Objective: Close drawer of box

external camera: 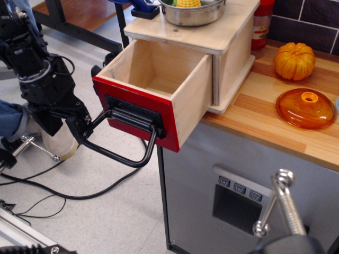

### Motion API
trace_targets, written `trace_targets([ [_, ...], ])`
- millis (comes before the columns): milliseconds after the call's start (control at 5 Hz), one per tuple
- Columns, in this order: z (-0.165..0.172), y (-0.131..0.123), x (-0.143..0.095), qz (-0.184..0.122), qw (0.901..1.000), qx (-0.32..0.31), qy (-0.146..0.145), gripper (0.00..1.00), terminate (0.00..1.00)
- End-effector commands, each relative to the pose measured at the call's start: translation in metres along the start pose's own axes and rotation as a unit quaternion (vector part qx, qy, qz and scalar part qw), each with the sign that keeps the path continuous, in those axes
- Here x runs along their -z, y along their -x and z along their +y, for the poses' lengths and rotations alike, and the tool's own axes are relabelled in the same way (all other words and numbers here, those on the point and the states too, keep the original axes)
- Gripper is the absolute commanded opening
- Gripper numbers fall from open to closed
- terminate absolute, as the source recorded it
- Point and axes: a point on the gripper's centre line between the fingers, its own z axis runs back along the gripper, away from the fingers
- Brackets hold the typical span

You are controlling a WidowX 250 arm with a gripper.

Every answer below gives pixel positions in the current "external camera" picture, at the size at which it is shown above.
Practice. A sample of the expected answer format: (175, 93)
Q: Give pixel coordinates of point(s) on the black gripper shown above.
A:
(51, 100)

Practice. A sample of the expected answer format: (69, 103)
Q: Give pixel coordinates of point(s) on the red-fronted wooden drawer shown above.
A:
(154, 91)

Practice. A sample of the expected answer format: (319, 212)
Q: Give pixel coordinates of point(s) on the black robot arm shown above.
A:
(23, 47)

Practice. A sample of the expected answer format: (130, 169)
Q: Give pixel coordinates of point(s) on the light wooden box housing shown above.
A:
(228, 40)

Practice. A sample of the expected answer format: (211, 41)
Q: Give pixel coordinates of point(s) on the white shoe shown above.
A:
(62, 144)

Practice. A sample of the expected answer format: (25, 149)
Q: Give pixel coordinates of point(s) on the silver clamp screw left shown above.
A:
(8, 159)

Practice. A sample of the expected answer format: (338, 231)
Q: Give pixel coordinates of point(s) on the silver clamp screw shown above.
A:
(281, 181)
(8, 159)

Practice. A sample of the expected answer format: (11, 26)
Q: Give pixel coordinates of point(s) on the blue jeans leg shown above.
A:
(14, 121)

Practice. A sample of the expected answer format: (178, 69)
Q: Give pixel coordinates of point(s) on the blue black table clamp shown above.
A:
(141, 9)

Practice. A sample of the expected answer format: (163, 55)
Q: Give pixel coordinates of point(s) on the green toy vegetable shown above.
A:
(170, 2)

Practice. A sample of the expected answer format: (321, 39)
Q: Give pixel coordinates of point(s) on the grey toy kitchen cabinet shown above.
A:
(219, 184)

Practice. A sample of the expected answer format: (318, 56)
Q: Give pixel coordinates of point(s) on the yellow toy corn cob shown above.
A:
(188, 3)

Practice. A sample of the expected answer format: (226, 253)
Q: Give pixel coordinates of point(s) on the stainless steel pot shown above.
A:
(207, 13)

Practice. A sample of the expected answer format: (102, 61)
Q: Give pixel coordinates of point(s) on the silver clamp screw right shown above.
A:
(281, 181)

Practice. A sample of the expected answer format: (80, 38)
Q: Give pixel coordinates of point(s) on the red-capped spice jar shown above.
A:
(261, 24)

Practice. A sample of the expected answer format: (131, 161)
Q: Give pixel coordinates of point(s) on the orange toy pumpkin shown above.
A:
(294, 61)

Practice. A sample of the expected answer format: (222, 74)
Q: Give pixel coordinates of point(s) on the orange transparent pot lid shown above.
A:
(306, 109)

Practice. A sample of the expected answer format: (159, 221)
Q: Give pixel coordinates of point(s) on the black metal table frame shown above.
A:
(79, 19)

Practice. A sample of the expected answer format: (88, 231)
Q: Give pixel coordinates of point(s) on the aluminium rail bottom left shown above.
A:
(18, 237)

